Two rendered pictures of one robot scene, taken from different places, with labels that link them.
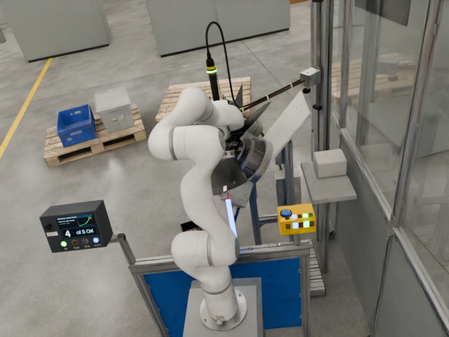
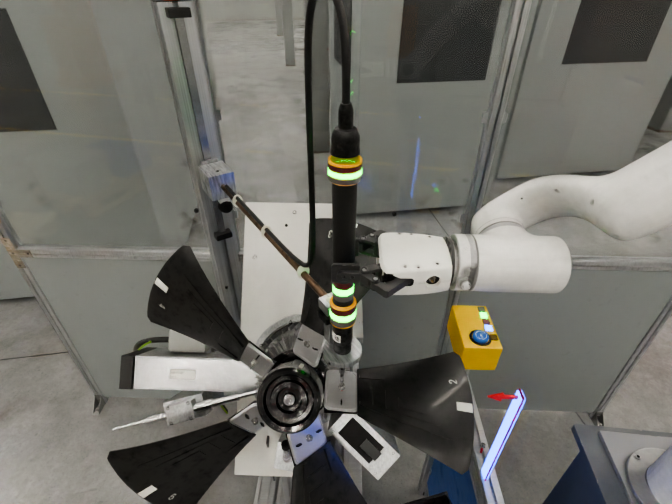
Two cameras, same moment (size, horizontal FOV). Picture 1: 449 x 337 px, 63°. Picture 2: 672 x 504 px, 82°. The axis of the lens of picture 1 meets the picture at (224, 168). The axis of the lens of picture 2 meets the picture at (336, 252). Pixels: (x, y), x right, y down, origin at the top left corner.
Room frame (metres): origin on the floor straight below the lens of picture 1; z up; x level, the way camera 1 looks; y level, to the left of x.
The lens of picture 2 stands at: (1.62, 0.44, 1.85)
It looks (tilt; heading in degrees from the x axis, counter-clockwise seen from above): 36 degrees down; 267
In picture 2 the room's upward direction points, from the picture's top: straight up
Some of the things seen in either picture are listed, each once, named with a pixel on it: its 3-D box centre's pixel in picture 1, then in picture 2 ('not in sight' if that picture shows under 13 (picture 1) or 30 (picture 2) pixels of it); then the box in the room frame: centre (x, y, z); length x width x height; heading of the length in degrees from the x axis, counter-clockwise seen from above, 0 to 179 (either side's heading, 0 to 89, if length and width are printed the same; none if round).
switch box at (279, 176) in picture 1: (287, 187); not in sight; (1.78, -0.37, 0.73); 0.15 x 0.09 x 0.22; 85
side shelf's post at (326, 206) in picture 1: (325, 231); not in sight; (1.66, -0.58, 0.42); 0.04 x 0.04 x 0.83; 85
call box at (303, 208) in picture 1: (296, 220); (472, 338); (1.20, -0.28, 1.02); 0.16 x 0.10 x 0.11; 85
